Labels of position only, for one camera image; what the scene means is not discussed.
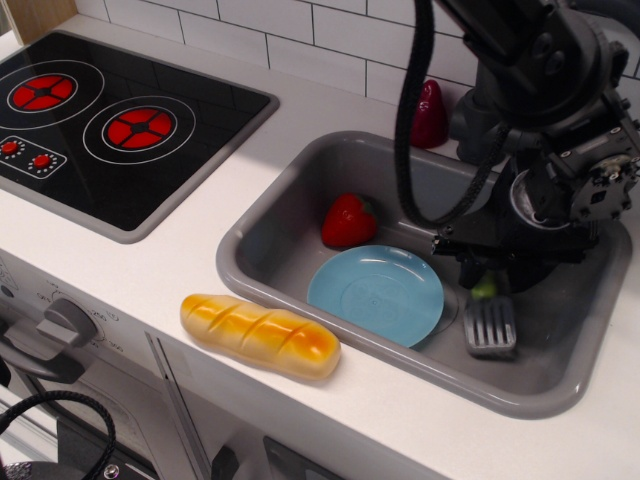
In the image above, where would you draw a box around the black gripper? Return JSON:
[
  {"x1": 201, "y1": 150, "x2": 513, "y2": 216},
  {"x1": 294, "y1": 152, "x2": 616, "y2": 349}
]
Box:
[{"x1": 432, "y1": 159, "x2": 600, "y2": 293}]

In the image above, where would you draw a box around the green handled grey spatula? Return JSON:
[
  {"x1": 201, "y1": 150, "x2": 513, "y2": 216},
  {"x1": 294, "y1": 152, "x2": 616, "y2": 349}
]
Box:
[{"x1": 463, "y1": 273, "x2": 517, "y2": 359}]

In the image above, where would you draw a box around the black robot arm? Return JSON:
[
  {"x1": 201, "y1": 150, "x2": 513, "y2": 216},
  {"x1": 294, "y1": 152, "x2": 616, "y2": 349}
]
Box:
[{"x1": 441, "y1": 1, "x2": 639, "y2": 291}]

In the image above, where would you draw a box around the blue plastic plate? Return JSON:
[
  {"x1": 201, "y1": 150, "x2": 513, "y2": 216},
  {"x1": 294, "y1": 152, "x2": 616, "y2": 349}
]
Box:
[{"x1": 307, "y1": 245, "x2": 445, "y2": 347}]

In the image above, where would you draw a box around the grey sink basin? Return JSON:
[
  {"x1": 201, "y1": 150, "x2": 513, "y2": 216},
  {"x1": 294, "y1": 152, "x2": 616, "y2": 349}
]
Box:
[{"x1": 216, "y1": 132, "x2": 632, "y2": 419}]

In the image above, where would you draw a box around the dark grey faucet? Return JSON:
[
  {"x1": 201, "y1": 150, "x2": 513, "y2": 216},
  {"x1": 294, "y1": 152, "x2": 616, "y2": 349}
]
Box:
[{"x1": 449, "y1": 61, "x2": 503, "y2": 166}]

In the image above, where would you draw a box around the red toy strawberry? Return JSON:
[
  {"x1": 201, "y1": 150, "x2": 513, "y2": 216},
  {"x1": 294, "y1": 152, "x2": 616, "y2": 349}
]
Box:
[{"x1": 321, "y1": 193, "x2": 378, "y2": 248}]

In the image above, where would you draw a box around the dark red toy fruit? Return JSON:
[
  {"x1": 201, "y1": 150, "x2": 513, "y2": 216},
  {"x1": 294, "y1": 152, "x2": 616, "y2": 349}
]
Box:
[{"x1": 410, "y1": 79, "x2": 449, "y2": 149}]

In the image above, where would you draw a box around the toy bread loaf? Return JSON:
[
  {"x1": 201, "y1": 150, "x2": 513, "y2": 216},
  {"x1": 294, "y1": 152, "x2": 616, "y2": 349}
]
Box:
[{"x1": 180, "y1": 294, "x2": 341, "y2": 380}]

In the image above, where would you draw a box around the black toy stove top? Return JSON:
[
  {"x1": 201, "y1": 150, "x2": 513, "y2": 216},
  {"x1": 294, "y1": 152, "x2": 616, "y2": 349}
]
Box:
[{"x1": 1, "y1": 32, "x2": 279, "y2": 244}]

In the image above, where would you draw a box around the grey oven knob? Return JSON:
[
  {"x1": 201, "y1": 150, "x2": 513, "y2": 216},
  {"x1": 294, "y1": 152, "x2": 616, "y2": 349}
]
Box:
[{"x1": 36, "y1": 298, "x2": 98, "y2": 348}]

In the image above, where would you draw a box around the wooden side panel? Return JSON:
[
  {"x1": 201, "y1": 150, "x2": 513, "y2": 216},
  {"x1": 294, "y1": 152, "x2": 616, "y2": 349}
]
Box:
[{"x1": 1, "y1": 0, "x2": 78, "y2": 46}]

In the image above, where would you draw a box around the black braided cable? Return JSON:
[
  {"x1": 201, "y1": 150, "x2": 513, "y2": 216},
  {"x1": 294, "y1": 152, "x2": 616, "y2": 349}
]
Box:
[
  {"x1": 0, "y1": 390, "x2": 117, "y2": 480},
  {"x1": 393, "y1": 0, "x2": 511, "y2": 227}
]

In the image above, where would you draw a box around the black braided lower cable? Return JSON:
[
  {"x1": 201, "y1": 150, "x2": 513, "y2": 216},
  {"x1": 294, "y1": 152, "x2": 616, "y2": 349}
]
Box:
[{"x1": 0, "y1": 390, "x2": 117, "y2": 480}]

